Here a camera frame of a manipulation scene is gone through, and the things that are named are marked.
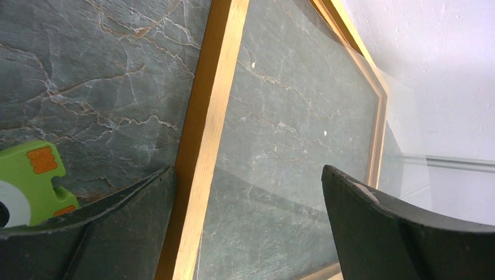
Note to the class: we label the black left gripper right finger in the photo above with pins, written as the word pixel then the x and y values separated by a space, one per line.
pixel 378 236

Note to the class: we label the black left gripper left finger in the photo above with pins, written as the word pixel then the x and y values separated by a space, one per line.
pixel 117 237

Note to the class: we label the wooden picture frame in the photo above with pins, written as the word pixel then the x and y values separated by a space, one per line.
pixel 281 89

